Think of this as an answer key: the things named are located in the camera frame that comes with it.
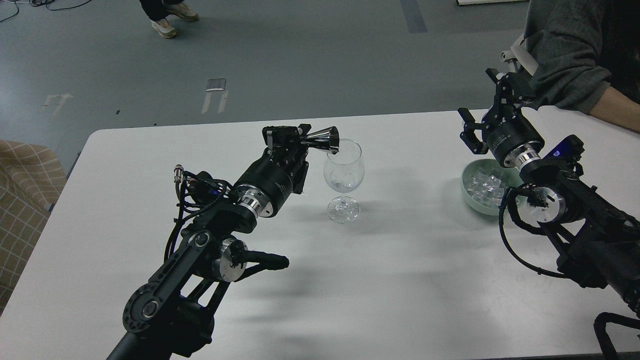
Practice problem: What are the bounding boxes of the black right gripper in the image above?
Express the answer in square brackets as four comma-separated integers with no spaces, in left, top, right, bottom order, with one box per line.
[458,68,545,168]

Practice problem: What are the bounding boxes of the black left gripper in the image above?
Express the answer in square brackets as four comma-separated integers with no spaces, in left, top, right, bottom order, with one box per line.
[233,123,312,219]

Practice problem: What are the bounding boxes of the steel cocktail jigger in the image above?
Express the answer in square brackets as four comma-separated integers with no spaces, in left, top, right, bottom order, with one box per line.
[301,126,340,155]

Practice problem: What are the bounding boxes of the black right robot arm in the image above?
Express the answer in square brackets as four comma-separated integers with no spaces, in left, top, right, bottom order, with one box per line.
[457,68,640,360]

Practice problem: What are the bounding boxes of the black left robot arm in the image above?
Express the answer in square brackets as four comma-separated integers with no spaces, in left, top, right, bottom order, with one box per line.
[109,123,339,360]

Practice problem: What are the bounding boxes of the clear wine glass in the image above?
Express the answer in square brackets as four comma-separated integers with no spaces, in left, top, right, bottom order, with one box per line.
[323,137,366,224]

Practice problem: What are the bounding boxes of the green bowl of ice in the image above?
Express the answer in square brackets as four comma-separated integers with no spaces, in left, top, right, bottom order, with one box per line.
[460,158,523,216]

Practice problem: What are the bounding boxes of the white office chair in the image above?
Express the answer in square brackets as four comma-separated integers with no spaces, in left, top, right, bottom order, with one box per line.
[500,30,544,77]

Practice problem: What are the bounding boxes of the person in grey sweater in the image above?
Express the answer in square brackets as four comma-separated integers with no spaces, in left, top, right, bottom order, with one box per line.
[529,0,640,132]

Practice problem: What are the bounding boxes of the passer-by's sneakers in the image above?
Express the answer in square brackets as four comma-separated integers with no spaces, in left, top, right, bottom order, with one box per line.
[139,0,200,39]

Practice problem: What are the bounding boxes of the beige checkered cloth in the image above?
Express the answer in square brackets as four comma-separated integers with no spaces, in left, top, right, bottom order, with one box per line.
[0,139,67,311]

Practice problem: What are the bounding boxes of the black floor cables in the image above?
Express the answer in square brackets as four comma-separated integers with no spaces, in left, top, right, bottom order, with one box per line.
[0,0,93,23]

